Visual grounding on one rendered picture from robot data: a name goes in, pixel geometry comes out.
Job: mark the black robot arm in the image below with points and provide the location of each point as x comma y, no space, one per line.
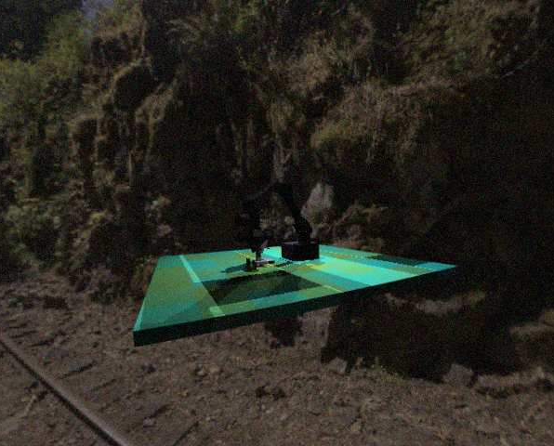
251,214

